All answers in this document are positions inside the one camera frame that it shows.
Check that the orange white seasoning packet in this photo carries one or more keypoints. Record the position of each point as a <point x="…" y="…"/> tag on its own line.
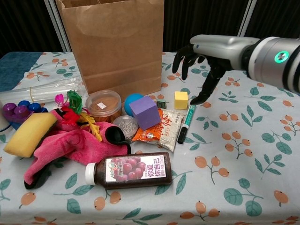
<point x="164" y="133"/>

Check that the blue toy building block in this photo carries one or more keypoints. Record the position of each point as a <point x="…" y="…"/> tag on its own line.
<point x="35" y="106"/>

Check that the small pink green toy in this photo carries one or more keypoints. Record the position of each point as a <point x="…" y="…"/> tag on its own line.
<point x="59" y="98"/>

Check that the pink cloth with black trim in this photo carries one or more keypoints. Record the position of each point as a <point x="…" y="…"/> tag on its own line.
<point x="82" y="147"/>

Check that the small white jar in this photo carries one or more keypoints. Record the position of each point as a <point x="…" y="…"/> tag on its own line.
<point x="125" y="127"/>

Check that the small yellow cube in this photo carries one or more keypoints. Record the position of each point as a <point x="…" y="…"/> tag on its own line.
<point x="181" y="100"/>

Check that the bundle of clear straws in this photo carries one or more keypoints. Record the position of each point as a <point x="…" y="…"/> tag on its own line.
<point x="47" y="91"/>

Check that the floral print tablecloth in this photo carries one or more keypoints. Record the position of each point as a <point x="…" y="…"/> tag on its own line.
<point x="234" y="164"/>

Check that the purple toy building block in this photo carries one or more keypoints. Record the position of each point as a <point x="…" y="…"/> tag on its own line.
<point x="18" y="111"/>

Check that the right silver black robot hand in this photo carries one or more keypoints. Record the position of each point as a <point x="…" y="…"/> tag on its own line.
<point x="220" y="47"/>

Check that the purple juice bottle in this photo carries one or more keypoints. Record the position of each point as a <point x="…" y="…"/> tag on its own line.
<point x="131" y="170"/>

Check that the white metal frame pole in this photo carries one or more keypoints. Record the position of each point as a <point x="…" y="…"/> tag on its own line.
<point x="58" y="25"/>
<point x="246" y="18"/>

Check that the clear round tub brown contents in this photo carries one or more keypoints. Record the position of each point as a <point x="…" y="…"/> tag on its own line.
<point x="103" y="105"/>

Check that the yellow sponge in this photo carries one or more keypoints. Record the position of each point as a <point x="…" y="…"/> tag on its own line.
<point x="28" y="136"/>

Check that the small dark green clip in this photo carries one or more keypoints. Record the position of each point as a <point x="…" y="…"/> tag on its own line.
<point x="161" y="103"/>

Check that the purple foam cube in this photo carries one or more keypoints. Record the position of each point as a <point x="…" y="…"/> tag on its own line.
<point x="145" y="112"/>

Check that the colourful feather toy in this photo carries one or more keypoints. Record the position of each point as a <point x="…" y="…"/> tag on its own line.
<point x="70" y="117"/>

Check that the green black marker pen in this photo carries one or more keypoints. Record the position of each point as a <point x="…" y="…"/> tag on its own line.
<point x="187" y="122"/>

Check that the blue ball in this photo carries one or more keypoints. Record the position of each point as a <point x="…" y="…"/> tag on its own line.
<point x="130" y="103"/>

